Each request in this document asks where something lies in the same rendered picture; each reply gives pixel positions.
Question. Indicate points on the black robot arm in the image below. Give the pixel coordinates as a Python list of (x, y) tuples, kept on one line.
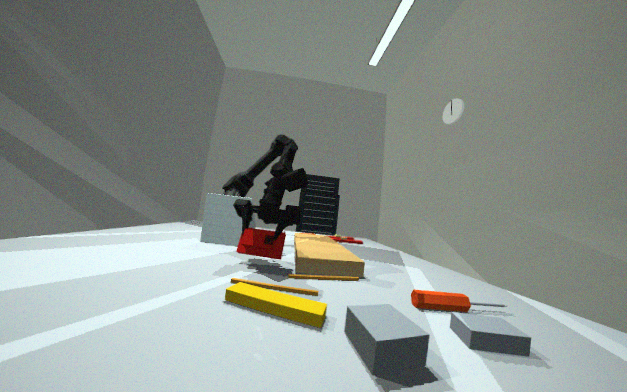
[(283, 175)]

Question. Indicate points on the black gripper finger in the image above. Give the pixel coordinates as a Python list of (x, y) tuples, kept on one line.
[(286, 219), (246, 217)]

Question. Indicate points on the tan rectangular floor panel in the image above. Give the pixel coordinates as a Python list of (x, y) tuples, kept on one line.
[(317, 254)]

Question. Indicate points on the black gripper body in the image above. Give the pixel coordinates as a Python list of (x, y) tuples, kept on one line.
[(269, 205)]

